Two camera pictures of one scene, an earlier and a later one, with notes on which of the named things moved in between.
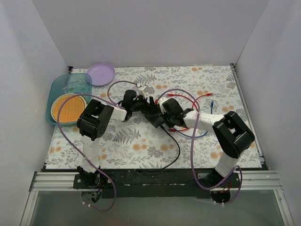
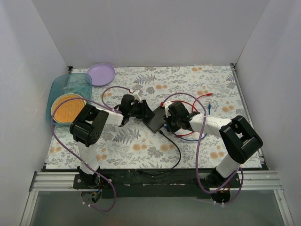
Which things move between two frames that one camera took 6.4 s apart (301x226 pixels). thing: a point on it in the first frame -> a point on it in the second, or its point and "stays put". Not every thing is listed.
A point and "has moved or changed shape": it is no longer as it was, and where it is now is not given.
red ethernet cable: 194,103 has moved or changed shape
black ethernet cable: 178,144 -> 173,167
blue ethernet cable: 211,106 -> 166,126
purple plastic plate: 102,74 stays put
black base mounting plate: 171,183 stays put
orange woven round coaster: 71,109 stays put
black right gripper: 161,117 stays put
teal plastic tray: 80,83 stays put
